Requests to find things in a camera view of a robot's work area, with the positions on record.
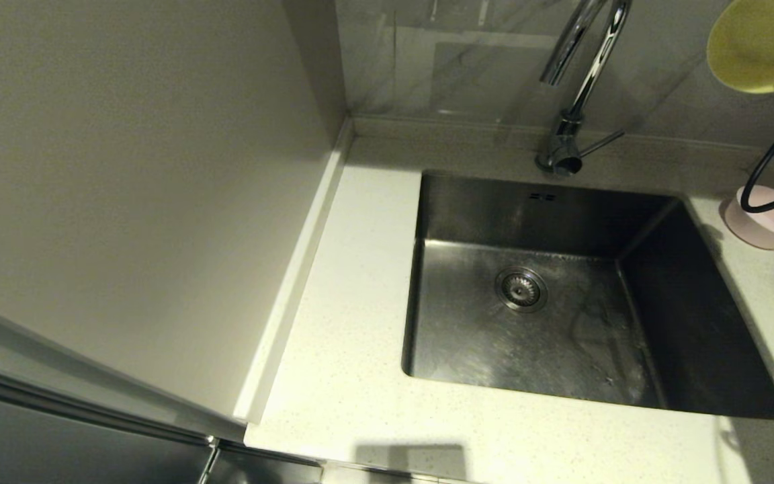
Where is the round metal drain strainer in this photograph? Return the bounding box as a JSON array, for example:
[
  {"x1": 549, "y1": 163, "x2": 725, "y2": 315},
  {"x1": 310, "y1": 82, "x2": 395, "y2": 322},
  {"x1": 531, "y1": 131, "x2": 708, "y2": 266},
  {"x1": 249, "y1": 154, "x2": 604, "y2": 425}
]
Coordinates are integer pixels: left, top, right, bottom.
[{"x1": 494, "y1": 267, "x2": 549, "y2": 313}]

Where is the chrome gooseneck kitchen faucet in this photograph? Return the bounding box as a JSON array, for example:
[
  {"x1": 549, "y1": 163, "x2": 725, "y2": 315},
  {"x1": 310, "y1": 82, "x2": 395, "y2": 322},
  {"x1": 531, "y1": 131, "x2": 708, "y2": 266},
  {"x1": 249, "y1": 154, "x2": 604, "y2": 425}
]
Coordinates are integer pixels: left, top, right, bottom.
[{"x1": 537, "y1": 0, "x2": 634, "y2": 178}]

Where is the pink plastic bowl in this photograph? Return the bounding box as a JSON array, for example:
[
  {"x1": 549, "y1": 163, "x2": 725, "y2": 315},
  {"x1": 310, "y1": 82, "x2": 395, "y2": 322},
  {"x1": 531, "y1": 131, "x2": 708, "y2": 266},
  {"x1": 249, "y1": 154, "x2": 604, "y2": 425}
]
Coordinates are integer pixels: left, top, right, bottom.
[{"x1": 724, "y1": 186, "x2": 774, "y2": 251}]

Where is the yellow plastic bowl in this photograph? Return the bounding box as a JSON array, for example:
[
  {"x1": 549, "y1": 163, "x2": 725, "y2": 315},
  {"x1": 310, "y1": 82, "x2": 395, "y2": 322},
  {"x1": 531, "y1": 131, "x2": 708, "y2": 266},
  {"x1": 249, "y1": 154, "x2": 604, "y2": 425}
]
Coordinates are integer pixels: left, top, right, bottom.
[{"x1": 706, "y1": 0, "x2": 774, "y2": 93}]

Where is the beige cabinet side panel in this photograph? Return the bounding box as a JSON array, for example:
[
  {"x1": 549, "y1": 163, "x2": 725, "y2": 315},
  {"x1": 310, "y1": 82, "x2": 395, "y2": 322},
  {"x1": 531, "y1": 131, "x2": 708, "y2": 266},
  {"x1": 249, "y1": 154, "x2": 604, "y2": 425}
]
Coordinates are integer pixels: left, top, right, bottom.
[{"x1": 0, "y1": 0, "x2": 351, "y2": 441}]

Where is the grey metal appliance door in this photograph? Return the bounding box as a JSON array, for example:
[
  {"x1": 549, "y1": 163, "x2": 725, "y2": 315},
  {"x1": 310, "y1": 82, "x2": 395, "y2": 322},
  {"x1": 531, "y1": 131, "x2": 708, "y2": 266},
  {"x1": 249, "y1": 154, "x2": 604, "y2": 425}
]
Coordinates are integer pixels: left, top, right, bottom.
[{"x1": 0, "y1": 350, "x2": 324, "y2": 484}]

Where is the stainless steel sink basin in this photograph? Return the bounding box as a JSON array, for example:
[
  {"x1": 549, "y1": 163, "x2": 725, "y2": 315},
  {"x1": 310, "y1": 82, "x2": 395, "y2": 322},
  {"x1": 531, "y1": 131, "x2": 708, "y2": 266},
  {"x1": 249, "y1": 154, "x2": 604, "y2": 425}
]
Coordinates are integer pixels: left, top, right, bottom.
[{"x1": 400, "y1": 171, "x2": 774, "y2": 421}]

